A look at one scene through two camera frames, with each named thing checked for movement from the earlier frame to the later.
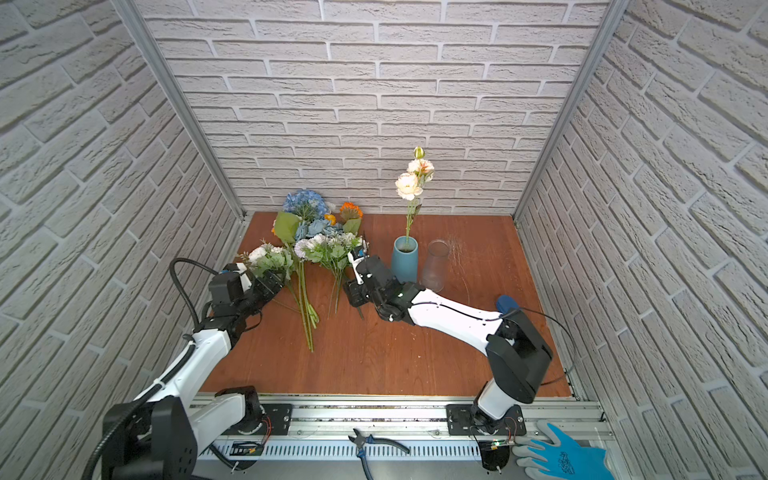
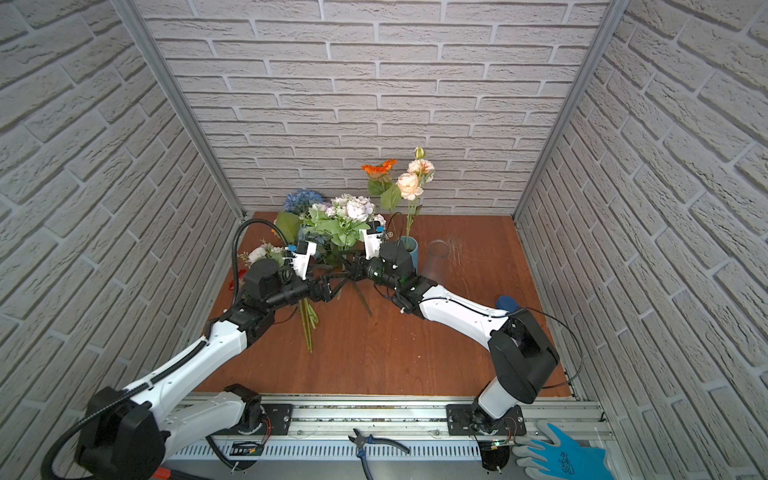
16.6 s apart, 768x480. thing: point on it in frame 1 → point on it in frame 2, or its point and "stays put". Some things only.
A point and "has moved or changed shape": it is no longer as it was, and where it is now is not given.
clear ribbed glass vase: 435,265 stays put
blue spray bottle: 506,304 stays put
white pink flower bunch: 267,258 stays put
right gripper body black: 363,294 → 378,273
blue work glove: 562,459 stays put
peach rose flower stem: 409,186 stays put
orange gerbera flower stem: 351,217 → 380,183
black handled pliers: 362,440 stays put
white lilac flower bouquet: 334,253 has moved or changed shape
